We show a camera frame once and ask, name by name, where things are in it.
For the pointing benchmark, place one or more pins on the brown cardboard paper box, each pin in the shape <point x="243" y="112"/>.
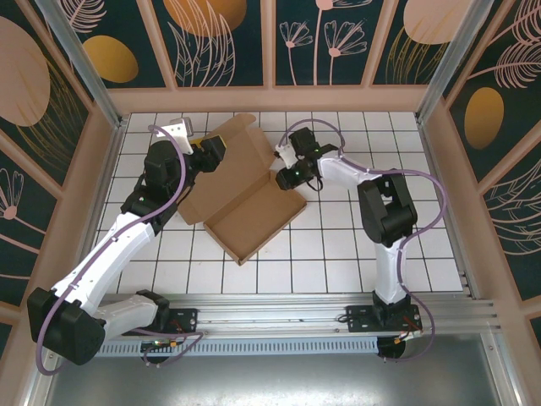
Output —
<point x="253" y="215"/>

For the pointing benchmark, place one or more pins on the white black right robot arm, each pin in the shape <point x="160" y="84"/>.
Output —
<point x="393" y="270"/>

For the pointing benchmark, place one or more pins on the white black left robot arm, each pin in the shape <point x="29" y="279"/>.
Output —
<point x="105" y="258"/>

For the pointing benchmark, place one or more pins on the yellow power connector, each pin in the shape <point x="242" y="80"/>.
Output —
<point x="408" y="336"/>

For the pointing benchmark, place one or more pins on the grey metal sheet panel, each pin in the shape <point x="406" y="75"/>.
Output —
<point x="270" y="380"/>

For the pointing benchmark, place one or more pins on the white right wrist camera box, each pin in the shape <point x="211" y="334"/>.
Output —
<point x="285" y="154"/>

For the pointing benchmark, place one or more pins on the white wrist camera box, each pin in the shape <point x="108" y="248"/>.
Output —
<point x="179" y="131"/>
<point x="285" y="154"/>

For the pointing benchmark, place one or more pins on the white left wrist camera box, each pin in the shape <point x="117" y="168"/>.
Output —
<point x="179" y="131"/>

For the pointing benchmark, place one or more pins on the aluminium side rail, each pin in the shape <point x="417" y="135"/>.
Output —
<point x="435" y="169"/>
<point x="96" y="215"/>

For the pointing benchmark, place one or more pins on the aluminium corner post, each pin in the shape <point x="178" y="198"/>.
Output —
<point x="94" y="84"/>
<point x="448" y="63"/>

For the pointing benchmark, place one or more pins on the long aluminium mounting rail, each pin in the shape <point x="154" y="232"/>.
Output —
<point x="270" y="313"/>

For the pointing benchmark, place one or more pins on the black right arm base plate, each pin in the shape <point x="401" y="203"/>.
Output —
<point x="359" y="317"/>

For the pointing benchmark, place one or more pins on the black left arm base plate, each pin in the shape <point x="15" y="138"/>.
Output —
<point x="186" y="319"/>

